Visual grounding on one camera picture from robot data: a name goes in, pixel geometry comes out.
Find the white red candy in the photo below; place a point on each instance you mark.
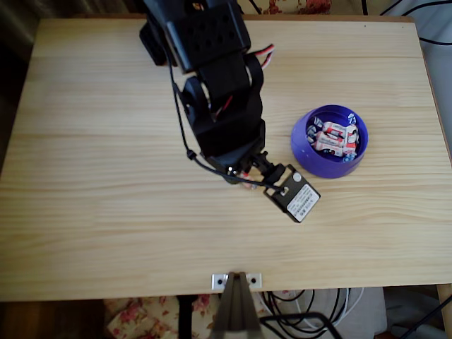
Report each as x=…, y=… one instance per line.
x=328, y=141
x=333, y=152
x=251, y=186
x=351, y=137
x=333, y=129

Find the purple plastic bowl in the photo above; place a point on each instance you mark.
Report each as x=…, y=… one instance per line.
x=310, y=159

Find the floral cloth behind table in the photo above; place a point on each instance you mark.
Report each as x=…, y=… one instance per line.
x=300, y=6

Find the floral cloth under table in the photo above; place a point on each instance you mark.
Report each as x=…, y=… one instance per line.
x=141, y=318

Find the wooden table leg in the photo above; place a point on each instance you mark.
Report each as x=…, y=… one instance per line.
x=445, y=310

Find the silver metal bracket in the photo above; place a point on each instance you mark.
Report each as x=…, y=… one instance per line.
x=217, y=281

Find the beige camera stand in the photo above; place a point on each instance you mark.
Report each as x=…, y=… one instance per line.
x=234, y=310

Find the black post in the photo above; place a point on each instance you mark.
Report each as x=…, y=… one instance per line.
x=185, y=318

